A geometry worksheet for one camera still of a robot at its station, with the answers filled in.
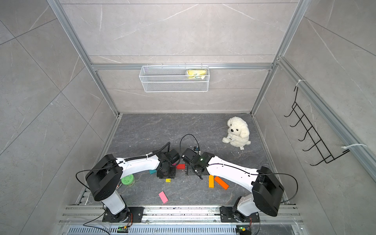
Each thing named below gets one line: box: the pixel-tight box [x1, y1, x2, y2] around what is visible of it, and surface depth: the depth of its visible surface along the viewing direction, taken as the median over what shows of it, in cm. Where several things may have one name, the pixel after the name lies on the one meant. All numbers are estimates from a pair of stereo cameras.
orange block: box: [213, 176, 230, 190], surface depth 85 cm
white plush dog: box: [221, 116, 252, 150], surface depth 91 cm
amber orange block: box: [208, 174, 214, 189], surface depth 85 cm
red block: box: [176, 164, 186, 170], surface depth 76 cm
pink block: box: [158, 190, 169, 204], surface depth 80 cm
